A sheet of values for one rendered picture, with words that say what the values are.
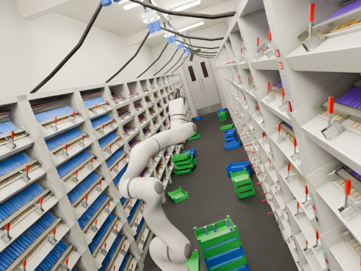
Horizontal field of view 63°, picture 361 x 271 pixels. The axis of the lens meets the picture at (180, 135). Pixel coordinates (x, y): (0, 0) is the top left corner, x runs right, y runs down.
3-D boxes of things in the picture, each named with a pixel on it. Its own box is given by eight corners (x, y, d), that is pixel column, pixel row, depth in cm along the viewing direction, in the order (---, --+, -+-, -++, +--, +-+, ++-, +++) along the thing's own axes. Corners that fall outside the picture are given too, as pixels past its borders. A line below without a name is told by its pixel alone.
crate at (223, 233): (201, 249, 214) (197, 240, 213) (196, 236, 234) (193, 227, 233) (239, 235, 217) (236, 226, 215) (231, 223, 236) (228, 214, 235)
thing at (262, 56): (284, 70, 90) (259, 33, 88) (255, 69, 149) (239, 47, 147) (345, 26, 86) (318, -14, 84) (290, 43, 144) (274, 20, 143)
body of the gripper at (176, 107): (174, 121, 176) (173, 104, 179) (188, 118, 171) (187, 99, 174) (166, 118, 170) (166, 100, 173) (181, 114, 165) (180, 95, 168)
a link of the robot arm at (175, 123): (180, 118, 164) (167, 121, 169) (181, 141, 160) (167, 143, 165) (188, 121, 170) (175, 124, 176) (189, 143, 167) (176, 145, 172)
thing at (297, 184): (324, 241, 101) (302, 211, 99) (282, 177, 160) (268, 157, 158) (379, 209, 97) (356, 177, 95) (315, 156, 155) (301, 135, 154)
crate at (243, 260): (210, 277, 219) (207, 268, 217) (204, 262, 239) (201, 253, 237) (247, 263, 221) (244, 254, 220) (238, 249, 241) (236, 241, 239)
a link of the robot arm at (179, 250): (172, 247, 160) (198, 250, 151) (161, 265, 151) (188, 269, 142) (135, 172, 142) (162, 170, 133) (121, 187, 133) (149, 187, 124)
